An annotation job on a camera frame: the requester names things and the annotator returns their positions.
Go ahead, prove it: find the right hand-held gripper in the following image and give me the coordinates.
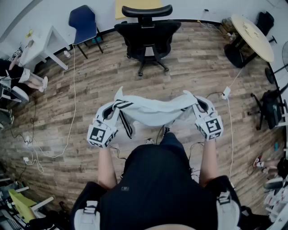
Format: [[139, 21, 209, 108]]
[[192, 95, 224, 142]]

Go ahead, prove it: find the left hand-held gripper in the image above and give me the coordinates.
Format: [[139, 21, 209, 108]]
[[86, 101, 120, 149]]

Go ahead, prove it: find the white garment with black stripes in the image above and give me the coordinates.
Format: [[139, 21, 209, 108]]
[[111, 86, 200, 140]]

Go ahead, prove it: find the black office chair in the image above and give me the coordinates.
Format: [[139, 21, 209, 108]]
[[114, 4, 182, 77]]

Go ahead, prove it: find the person's right forearm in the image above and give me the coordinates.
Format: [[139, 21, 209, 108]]
[[198, 138, 219, 188]]

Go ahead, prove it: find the person's left forearm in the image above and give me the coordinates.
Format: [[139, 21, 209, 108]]
[[98, 145, 118, 190]]

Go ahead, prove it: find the black swivel chair with bag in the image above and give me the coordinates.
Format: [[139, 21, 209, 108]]
[[247, 88, 288, 131]]

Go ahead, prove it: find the blue plastic chair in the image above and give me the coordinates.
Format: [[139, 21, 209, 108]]
[[68, 4, 104, 59]]

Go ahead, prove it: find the white power adapter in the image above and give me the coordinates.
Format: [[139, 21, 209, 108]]
[[221, 86, 232, 100]]

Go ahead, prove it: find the person's black clothed body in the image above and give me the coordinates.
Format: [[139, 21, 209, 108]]
[[69, 132, 243, 230]]

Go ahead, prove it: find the brown cardboard box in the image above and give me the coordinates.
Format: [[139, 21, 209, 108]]
[[221, 18, 237, 41]]

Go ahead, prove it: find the white grey seat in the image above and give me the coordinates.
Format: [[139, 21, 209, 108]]
[[0, 77, 30, 104]]

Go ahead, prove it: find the round wooden table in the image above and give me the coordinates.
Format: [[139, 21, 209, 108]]
[[224, 14, 275, 69]]

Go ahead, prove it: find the white rectangular table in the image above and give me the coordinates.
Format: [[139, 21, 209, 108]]
[[19, 25, 69, 71]]

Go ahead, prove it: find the yellow square table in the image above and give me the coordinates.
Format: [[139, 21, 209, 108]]
[[115, 0, 164, 21]]

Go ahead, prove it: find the white adapter cable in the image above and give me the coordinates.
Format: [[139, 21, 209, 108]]
[[226, 67, 245, 180]]

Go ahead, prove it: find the black floor cable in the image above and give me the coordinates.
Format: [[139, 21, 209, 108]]
[[188, 141, 205, 180], [110, 146, 128, 161]]

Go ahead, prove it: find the long white floor cable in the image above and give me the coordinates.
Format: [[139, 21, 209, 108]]
[[22, 44, 77, 173]]

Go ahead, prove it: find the white wall cable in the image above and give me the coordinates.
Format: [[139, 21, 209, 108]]
[[197, 20, 225, 36]]

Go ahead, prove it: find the white left shoulder strap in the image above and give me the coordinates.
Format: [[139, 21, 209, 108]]
[[74, 201, 101, 230]]

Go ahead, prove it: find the white shoulder strap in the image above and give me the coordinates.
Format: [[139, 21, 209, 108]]
[[74, 201, 101, 230], [216, 190, 241, 230]]

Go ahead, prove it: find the white right shoulder strap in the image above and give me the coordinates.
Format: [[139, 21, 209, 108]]
[[216, 190, 241, 230]]

